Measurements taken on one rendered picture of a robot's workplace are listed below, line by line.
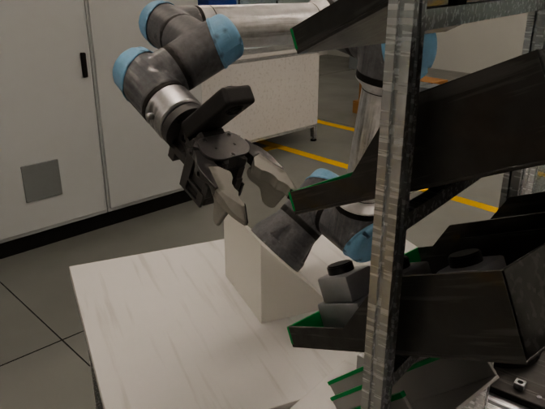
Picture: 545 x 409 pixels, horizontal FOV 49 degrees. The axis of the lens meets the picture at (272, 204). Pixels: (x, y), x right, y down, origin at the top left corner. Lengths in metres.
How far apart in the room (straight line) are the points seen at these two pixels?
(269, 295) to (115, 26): 2.74
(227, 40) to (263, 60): 4.30
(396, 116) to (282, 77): 4.96
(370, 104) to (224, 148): 0.46
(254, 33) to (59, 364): 2.00
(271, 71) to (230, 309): 4.06
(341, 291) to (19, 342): 2.45
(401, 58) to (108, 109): 3.44
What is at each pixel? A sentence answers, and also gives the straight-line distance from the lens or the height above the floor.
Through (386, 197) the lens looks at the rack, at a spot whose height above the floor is 1.41.
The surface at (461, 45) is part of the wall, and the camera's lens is 10.26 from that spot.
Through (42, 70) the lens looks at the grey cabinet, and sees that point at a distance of 3.63.
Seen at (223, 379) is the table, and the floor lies 0.86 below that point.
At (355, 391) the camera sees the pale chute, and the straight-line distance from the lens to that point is 0.84.
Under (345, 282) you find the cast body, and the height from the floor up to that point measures 1.26.
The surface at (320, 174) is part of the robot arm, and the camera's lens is 1.39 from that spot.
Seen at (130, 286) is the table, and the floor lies 0.86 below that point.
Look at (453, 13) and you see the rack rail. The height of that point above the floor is 1.55.
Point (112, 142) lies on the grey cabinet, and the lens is 3.89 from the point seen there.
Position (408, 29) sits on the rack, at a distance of 0.44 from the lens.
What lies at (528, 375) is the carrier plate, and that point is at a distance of 1.08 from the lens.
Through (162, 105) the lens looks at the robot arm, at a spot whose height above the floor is 1.40.
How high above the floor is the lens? 1.58
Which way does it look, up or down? 22 degrees down
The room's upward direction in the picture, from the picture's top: straight up
